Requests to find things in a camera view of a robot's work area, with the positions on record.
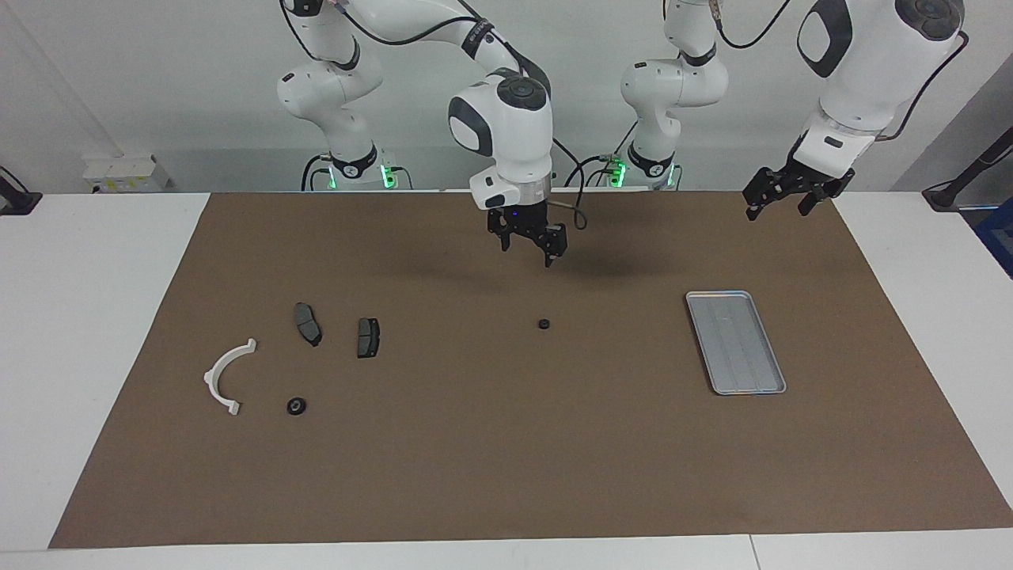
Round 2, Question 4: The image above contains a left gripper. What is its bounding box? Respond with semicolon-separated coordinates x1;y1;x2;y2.
742;152;858;222

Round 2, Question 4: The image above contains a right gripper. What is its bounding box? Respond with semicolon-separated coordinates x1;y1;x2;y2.
486;201;569;268

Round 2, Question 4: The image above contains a silver metal tray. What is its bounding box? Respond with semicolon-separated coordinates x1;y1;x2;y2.
685;290;788;397

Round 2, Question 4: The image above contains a black stand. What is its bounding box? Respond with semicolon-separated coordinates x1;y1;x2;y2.
0;165;43;217
921;125;1013;213

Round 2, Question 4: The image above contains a blue crate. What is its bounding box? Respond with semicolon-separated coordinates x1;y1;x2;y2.
973;196;1013;279

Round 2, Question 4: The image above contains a white socket box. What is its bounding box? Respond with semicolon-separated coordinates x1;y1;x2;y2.
82;154;172;194

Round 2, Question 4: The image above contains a black cable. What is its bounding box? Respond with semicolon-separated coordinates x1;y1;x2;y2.
300;152;332;192
549;138;589;232
336;0;485;47
563;119;640;191
278;0;362;71
715;0;794;51
874;30;971;144

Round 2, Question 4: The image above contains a white curved plastic bracket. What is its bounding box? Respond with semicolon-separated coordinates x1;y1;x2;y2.
203;338;259;417

